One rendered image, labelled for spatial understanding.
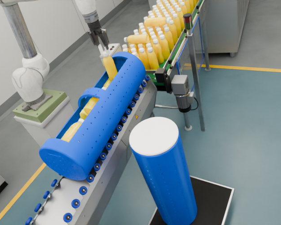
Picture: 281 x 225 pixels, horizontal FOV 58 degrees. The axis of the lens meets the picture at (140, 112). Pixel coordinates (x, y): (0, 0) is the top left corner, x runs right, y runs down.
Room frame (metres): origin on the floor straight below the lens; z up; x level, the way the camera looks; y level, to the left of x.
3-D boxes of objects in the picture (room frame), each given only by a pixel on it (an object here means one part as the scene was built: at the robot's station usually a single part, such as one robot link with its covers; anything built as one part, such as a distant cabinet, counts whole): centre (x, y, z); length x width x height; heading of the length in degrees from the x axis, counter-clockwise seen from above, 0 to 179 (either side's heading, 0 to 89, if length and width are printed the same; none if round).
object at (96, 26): (1.59, 0.09, 1.47); 0.08 x 0.07 x 0.09; 55
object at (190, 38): (1.80, -0.57, 0.55); 0.04 x 0.04 x 1.10; 55
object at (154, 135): (0.98, -0.03, 1.03); 0.28 x 0.28 x 0.01
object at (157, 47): (1.89, -0.31, 1.00); 0.07 x 0.07 x 0.19
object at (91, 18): (1.59, 0.09, 1.55); 0.09 x 0.09 x 0.06
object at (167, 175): (0.98, -0.03, 0.59); 0.28 x 0.28 x 0.88
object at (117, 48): (2.02, 0.07, 1.05); 0.20 x 0.10 x 0.10; 145
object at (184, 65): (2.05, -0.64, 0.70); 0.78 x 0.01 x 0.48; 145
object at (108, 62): (1.58, 0.09, 1.18); 0.07 x 0.07 x 0.19
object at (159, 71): (1.61, -0.24, 0.95); 0.10 x 0.07 x 0.10; 55
